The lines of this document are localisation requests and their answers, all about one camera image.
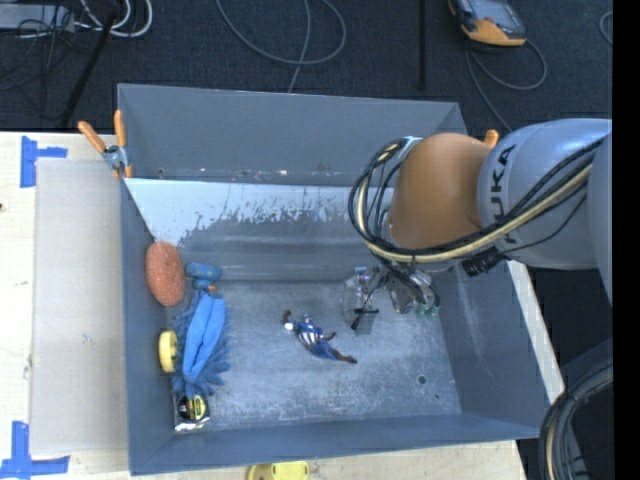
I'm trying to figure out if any black and yellow tape measure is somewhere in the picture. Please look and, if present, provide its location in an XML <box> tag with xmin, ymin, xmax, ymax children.
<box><xmin>172</xmin><ymin>393</ymin><xmax>212</xmax><ymax>434</ymax></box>

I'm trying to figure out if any blue spotted toy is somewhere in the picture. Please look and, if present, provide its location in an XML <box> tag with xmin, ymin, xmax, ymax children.
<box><xmin>184</xmin><ymin>261</ymin><xmax>225</xmax><ymax>292</ymax></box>

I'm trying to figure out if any grey metal bin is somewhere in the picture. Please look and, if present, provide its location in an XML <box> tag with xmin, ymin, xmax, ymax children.
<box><xmin>116</xmin><ymin>82</ymin><xmax>552</xmax><ymax>477</ymax></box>

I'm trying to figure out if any blue superhero toy figure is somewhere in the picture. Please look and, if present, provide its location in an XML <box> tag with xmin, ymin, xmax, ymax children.
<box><xmin>280</xmin><ymin>309</ymin><xmax>360</xmax><ymax>366</ymax></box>

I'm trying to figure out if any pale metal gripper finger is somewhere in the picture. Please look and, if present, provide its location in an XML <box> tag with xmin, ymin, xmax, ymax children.
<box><xmin>352</xmin><ymin>307</ymin><xmax>380</xmax><ymax>337</ymax></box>
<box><xmin>342</xmin><ymin>266</ymin><xmax>375</xmax><ymax>321</ymax></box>

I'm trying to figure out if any blue fringed duster mitt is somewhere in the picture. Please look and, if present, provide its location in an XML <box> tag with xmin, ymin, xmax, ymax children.
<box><xmin>170</xmin><ymin>287</ymin><xmax>233</xmax><ymax>400</ymax></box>

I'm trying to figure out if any pale flat board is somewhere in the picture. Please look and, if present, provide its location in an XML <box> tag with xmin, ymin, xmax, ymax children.
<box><xmin>28</xmin><ymin>157</ymin><xmax>132</xmax><ymax>462</ymax></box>

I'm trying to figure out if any orange-brown round scrubber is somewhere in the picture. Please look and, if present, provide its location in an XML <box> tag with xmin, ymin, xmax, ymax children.
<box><xmin>144</xmin><ymin>240</ymin><xmax>188</xmax><ymax>309</ymax></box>

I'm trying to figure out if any yellow round wheel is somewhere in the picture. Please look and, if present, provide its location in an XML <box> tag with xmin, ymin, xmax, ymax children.
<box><xmin>157</xmin><ymin>329</ymin><xmax>180</xmax><ymax>375</ymax></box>

